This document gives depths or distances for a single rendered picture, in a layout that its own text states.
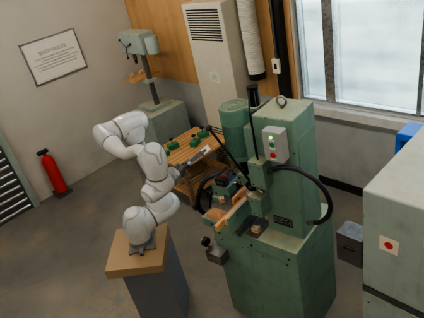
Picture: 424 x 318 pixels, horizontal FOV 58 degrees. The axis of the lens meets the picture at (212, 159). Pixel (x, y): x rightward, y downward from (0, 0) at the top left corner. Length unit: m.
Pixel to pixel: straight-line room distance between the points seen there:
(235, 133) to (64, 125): 3.14
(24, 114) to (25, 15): 1.03
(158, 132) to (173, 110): 0.32
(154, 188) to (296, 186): 0.69
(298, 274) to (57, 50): 3.58
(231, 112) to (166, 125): 2.51
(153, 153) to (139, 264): 0.99
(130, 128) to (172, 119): 2.27
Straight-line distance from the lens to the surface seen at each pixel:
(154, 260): 2.47
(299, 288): 2.29
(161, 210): 2.46
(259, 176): 1.91
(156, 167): 1.69
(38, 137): 4.79
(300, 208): 2.02
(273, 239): 2.19
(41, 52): 4.68
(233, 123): 1.99
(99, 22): 4.97
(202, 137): 3.94
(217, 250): 2.45
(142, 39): 4.17
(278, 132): 1.75
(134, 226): 2.41
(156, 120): 4.34
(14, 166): 4.71
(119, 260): 2.56
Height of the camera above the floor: 2.29
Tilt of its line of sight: 30 degrees down
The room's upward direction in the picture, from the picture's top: 13 degrees counter-clockwise
